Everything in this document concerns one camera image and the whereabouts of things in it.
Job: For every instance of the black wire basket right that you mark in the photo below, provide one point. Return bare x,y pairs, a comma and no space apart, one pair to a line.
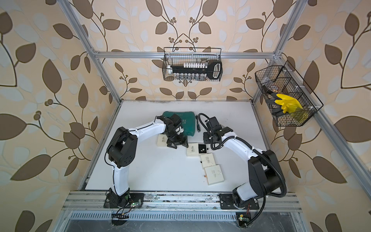
281,80

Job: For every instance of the black wire basket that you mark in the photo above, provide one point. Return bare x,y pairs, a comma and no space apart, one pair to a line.
179,55
281,80

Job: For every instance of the large cream jewelry box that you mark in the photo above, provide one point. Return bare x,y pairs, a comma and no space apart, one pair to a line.
214,175

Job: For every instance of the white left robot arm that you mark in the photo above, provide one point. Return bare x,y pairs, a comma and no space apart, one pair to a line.
121,150

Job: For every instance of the black wire basket back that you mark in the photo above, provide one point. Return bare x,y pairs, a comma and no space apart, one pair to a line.
179,55

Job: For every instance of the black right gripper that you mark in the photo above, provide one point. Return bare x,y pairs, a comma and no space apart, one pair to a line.
206,137

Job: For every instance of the green plastic tool case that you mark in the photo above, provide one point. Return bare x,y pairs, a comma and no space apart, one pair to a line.
188,121

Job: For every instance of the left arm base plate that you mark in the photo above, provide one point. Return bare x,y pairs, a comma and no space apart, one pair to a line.
127,200

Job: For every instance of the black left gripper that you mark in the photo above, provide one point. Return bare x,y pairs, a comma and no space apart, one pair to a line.
179,142

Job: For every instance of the socket set rail black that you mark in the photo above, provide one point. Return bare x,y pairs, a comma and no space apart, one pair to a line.
208,70

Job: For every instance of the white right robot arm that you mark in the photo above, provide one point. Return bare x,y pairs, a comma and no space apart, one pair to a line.
265,176

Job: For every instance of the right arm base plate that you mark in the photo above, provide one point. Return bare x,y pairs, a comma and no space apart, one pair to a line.
233,202

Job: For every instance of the yellow rubber glove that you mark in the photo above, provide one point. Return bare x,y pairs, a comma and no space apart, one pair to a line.
288,104

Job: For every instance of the black pliers in basket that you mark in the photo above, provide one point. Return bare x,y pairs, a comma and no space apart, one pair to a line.
273,101

